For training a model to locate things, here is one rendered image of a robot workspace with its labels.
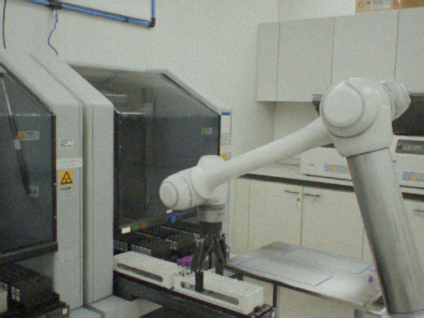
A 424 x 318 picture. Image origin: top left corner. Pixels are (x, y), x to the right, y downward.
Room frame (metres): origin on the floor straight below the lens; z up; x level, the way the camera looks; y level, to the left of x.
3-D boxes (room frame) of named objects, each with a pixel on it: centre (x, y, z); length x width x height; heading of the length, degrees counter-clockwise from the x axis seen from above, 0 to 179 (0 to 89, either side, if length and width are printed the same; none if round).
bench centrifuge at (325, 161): (3.99, -1.10, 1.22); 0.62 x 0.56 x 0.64; 141
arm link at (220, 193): (1.55, 0.01, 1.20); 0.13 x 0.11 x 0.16; 148
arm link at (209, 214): (1.56, 0.00, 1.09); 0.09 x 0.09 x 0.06
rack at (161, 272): (1.73, 0.23, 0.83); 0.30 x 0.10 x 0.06; 53
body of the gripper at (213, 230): (1.56, 0.00, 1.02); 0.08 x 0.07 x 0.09; 143
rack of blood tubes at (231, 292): (1.54, -0.02, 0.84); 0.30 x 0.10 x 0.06; 53
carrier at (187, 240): (2.03, 0.12, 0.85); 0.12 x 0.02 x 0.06; 142
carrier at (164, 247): (1.91, 0.21, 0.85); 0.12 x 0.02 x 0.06; 143
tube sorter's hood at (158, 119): (2.11, 0.35, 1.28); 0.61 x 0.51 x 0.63; 143
